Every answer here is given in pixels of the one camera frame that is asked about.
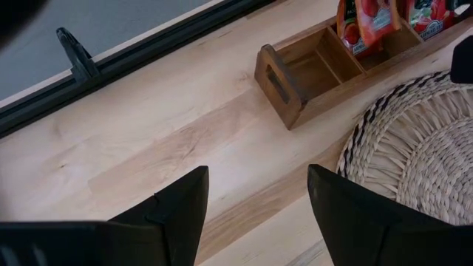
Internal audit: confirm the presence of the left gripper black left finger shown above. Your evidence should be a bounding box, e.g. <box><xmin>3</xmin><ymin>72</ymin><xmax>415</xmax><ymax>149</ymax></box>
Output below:
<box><xmin>107</xmin><ymin>166</ymin><xmax>210</xmax><ymax>266</ymax></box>

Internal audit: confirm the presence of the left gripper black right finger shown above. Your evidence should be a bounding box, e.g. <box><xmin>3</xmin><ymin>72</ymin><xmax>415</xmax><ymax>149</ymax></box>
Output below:
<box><xmin>307</xmin><ymin>164</ymin><xmax>426</xmax><ymax>266</ymax></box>

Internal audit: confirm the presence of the red tea sachet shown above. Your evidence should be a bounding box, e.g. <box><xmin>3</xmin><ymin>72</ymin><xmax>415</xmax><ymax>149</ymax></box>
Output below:
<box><xmin>408</xmin><ymin>0</ymin><xmax>457</xmax><ymax>41</ymax></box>

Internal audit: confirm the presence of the orange tea sachet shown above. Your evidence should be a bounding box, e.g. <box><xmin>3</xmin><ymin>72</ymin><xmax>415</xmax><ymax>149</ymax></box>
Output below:
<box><xmin>336</xmin><ymin>0</ymin><xmax>370</xmax><ymax>57</ymax></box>
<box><xmin>356</xmin><ymin>0</ymin><xmax>403</xmax><ymax>38</ymax></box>

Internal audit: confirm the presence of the round woven straw placemat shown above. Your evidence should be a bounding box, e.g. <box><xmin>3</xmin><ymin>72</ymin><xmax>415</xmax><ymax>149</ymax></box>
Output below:
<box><xmin>335</xmin><ymin>69</ymin><xmax>473</xmax><ymax>226</ymax></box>

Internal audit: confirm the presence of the wooden three-compartment box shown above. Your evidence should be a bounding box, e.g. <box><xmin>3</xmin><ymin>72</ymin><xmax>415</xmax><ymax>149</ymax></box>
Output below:
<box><xmin>253</xmin><ymin>0</ymin><xmax>473</xmax><ymax>131</ymax></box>

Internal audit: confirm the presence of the black frame bracket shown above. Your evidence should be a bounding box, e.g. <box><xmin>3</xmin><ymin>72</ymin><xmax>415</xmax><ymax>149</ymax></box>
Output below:
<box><xmin>55</xmin><ymin>27</ymin><xmax>101</xmax><ymax>84</ymax></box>

